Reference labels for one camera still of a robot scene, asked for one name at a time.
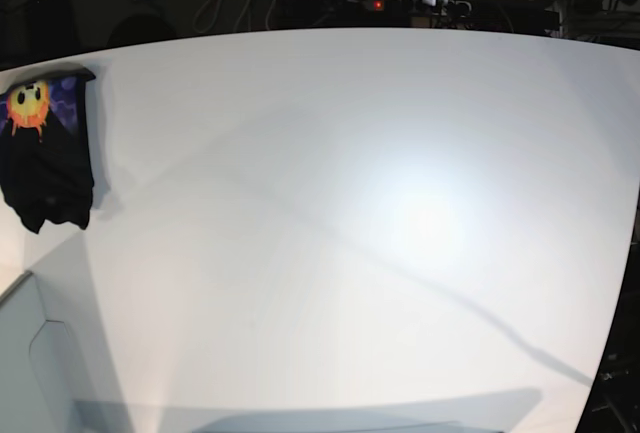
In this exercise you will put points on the grey table frame panel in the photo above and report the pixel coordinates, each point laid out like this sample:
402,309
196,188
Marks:
45,383

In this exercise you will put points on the black T-shirt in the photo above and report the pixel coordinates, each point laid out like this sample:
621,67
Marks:
46,171

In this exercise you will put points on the black power strip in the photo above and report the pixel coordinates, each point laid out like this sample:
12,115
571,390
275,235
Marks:
515,15

